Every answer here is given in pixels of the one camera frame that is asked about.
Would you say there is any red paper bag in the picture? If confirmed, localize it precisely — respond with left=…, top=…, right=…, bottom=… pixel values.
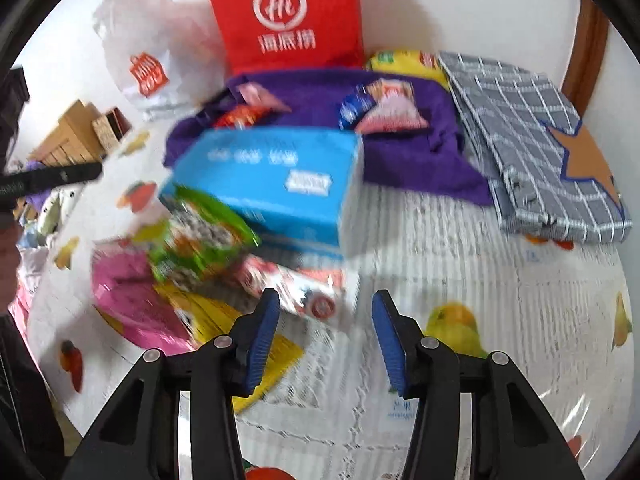
left=201, top=0, right=366, bottom=76

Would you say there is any pink white red-circle snack packet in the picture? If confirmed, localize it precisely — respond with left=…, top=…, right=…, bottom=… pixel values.
left=240, top=255, right=361, bottom=331

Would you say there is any purple towel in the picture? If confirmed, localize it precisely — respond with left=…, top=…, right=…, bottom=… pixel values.
left=164, top=66, right=493, bottom=206

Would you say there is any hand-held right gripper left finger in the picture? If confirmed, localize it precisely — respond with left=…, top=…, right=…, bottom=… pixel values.
left=62, top=287, right=281, bottom=480

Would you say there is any brown wooden door frame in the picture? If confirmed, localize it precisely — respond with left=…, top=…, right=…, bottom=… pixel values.
left=562, top=0, right=610, bottom=121

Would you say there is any fruit print tablecloth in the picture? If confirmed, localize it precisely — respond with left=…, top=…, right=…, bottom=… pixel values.
left=22, top=130, right=636, bottom=480

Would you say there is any yellow snack packet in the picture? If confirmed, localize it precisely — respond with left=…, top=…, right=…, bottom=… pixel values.
left=155, top=280, right=306, bottom=415

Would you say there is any pink cloth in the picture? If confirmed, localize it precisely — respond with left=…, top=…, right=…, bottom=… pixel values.
left=10, top=260, right=41, bottom=331

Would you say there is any person's left forearm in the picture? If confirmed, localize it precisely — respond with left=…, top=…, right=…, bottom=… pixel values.
left=0, top=310, right=66, bottom=468

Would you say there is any green snack packet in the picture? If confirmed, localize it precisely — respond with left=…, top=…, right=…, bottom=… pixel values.
left=150, top=185, right=262, bottom=283

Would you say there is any red snack packet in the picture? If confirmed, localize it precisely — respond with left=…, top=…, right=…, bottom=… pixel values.
left=212, top=104, right=281, bottom=130

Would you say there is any small blue snack packet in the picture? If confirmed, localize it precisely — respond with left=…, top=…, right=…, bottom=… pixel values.
left=338, top=85, right=378, bottom=131

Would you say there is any patterned brown box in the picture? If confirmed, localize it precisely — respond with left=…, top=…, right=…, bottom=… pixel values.
left=92, top=106, right=133, bottom=151

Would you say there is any pink panda-face snack packet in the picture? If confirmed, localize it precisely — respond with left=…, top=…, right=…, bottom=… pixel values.
left=357, top=79, right=430, bottom=135

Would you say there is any large yellow snack bag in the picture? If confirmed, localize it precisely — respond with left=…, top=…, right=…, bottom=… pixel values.
left=364, top=49, right=448, bottom=86

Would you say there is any person's left hand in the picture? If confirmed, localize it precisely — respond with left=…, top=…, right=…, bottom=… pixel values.
left=0, top=225, right=22, bottom=311

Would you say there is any blue tissue pack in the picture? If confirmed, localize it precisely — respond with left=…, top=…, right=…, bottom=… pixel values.
left=159, top=127, right=365, bottom=261

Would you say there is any magenta snack packet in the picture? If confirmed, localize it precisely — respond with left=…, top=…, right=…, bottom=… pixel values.
left=91, top=240, right=196, bottom=352

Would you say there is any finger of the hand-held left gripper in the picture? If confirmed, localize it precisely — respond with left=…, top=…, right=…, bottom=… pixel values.
left=30, top=162, right=103, bottom=192

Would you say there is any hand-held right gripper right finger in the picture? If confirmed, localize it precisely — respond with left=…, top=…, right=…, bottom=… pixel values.
left=371, top=290, right=586, bottom=480

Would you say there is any grey checked star cloth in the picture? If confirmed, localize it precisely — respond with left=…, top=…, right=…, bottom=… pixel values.
left=437, top=51, right=632, bottom=245

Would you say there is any white spotted cloth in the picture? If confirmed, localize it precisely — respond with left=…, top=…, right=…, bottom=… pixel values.
left=37, top=185, right=83, bottom=236

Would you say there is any white plastic bag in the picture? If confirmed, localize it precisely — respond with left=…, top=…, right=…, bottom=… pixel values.
left=91, top=0, right=228, bottom=121

